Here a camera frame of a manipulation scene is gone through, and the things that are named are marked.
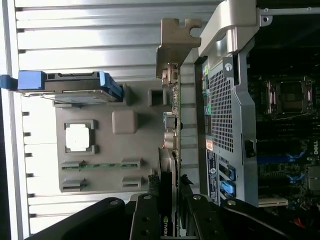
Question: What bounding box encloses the grey parts rack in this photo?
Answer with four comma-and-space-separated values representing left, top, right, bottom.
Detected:
52, 82, 201, 201

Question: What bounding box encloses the hard disk in blue caddy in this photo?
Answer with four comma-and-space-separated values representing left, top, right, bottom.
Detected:
0, 70, 125, 105

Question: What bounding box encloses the open black PC case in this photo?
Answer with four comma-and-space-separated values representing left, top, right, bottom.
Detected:
193, 0, 320, 240

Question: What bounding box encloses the green RAM stick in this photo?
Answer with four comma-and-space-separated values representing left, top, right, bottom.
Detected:
61, 161, 140, 171

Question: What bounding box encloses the silver chipset heatsink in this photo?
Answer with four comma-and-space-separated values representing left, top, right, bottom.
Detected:
308, 166, 320, 192

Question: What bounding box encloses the white expansion slot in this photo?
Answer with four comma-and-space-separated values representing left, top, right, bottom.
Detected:
258, 196, 289, 207

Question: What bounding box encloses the silver CPU chip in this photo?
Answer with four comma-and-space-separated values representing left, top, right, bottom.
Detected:
65, 123, 90, 152

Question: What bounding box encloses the blue expansion slot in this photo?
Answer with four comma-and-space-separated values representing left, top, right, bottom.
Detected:
257, 154, 307, 165

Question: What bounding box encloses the metal CPU socket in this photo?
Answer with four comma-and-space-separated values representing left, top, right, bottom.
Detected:
264, 76, 315, 116

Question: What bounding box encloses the green motherboard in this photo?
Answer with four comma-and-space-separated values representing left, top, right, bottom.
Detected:
247, 72, 320, 226

